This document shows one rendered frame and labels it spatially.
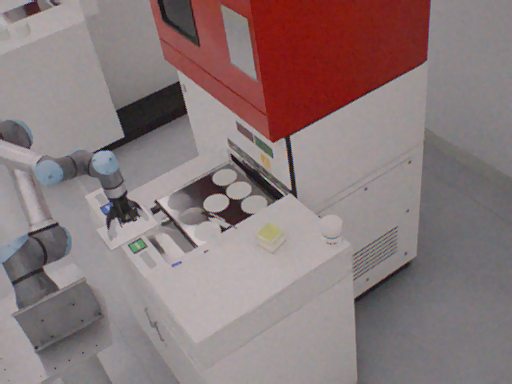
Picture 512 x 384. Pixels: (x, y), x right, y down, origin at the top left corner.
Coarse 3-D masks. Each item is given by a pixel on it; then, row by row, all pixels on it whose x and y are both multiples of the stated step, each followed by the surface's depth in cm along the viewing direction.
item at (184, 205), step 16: (208, 176) 256; (240, 176) 254; (176, 192) 252; (192, 192) 251; (208, 192) 249; (224, 192) 248; (256, 192) 245; (176, 208) 245; (192, 208) 244; (224, 208) 241; (240, 208) 240; (192, 224) 237
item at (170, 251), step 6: (162, 228) 241; (156, 234) 238; (162, 234) 238; (150, 240) 236; (156, 240) 236; (162, 240) 235; (168, 240) 235; (156, 246) 234; (162, 246) 233; (168, 246) 233; (174, 246) 232; (162, 252) 231; (168, 252) 230; (174, 252) 230; (180, 252) 229; (168, 258) 228; (174, 258) 228
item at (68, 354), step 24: (72, 264) 241; (96, 288) 230; (0, 312) 228; (0, 336) 220; (24, 336) 218; (72, 336) 215; (96, 336) 214; (0, 360) 212; (24, 360) 210; (48, 360) 209; (72, 360) 208
